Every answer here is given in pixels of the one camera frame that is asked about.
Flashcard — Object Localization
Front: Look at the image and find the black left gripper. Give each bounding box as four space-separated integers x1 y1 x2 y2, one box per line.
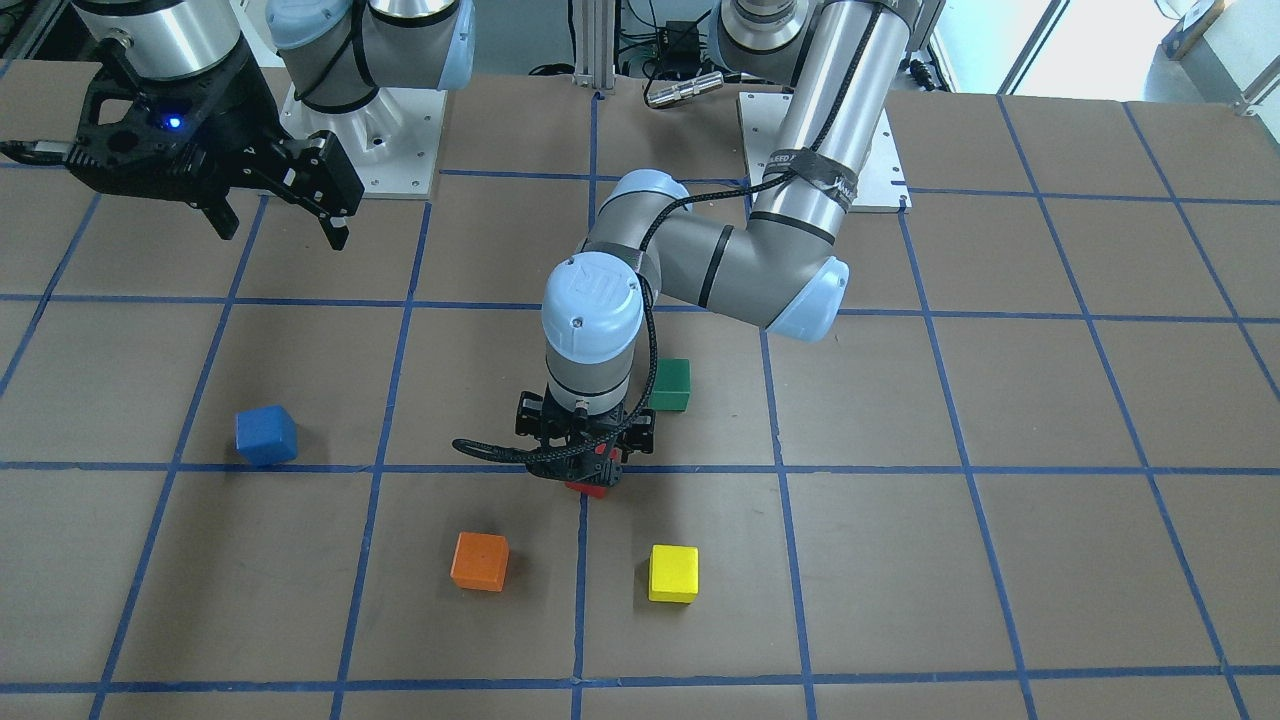
515 391 657 487

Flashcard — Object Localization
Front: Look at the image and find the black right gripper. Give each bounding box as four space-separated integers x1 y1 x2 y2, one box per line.
63 45 364 251

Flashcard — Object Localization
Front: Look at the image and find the red wooden block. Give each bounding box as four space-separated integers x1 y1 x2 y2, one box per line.
564 468 618 498

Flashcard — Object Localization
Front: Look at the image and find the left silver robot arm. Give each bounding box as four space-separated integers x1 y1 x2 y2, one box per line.
453 1 919 487

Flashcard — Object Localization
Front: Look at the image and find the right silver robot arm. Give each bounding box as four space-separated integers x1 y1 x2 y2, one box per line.
47 1 474 250

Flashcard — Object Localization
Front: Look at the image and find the green wooden block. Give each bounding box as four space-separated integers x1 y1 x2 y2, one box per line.
648 357 692 413

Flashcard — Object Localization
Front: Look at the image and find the orange wooden block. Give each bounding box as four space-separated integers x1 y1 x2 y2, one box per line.
449 530 509 592

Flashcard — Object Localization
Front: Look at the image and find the yellow wooden block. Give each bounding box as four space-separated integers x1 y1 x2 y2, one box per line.
646 544 700 603

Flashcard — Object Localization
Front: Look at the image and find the blue wooden block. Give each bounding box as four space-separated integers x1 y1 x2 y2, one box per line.
236 405 300 466

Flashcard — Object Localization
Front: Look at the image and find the silver cylindrical tool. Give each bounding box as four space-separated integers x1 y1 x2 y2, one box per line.
644 70 724 110

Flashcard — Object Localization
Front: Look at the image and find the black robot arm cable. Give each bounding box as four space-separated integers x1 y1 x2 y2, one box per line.
452 0 901 469

